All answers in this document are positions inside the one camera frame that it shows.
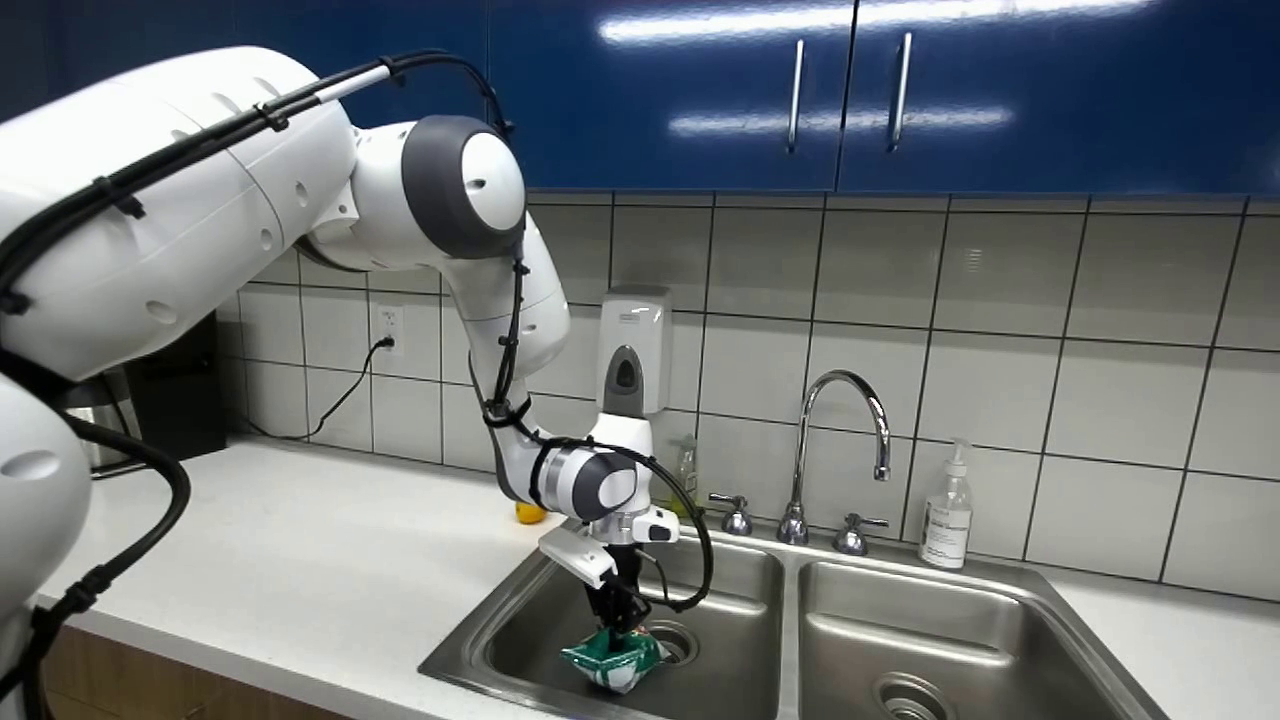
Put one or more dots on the right chrome faucet handle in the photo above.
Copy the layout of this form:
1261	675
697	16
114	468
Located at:
854	532

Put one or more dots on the clear hand sanitizer bottle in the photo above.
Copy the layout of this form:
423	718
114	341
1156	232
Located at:
950	518

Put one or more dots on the blue upper cabinet doors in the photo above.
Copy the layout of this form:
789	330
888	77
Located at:
861	98

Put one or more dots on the chrome faucet handle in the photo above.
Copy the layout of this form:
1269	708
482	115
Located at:
854	532
735	515

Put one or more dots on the left chrome faucet handle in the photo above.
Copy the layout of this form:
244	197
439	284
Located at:
735	515

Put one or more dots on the green dish soap bottle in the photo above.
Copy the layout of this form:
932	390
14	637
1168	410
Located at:
686	473

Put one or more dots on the yellow lemon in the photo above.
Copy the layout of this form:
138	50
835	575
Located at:
529	515

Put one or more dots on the white wall soap dispenser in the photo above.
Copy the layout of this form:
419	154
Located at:
635	355

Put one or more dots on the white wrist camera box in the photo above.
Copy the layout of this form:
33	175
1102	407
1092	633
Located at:
578	559

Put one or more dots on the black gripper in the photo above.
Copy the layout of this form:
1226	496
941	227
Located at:
617	602

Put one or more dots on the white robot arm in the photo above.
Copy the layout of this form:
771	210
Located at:
138	207

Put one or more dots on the stainless steel double sink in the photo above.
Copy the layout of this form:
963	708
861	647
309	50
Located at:
800	633

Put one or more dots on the black coffee machine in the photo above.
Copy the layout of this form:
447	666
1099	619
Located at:
170	401

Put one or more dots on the chrome gooseneck faucet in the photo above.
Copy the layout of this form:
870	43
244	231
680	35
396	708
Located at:
829	464

